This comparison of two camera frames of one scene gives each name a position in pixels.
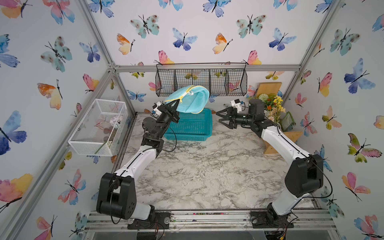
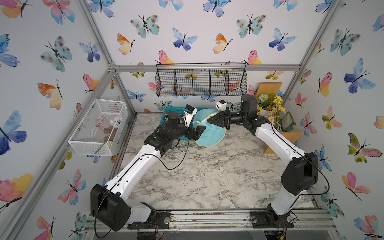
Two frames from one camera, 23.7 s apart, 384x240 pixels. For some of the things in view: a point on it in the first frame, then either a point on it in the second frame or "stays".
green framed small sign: x=287 y=121 stays
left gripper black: x=169 y=115 -> x=196 y=133
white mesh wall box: x=103 y=131 stays
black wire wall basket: x=220 y=78 stays
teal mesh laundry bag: x=193 y=99 -> x=213 y=134
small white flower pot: x=275 y=115 stays
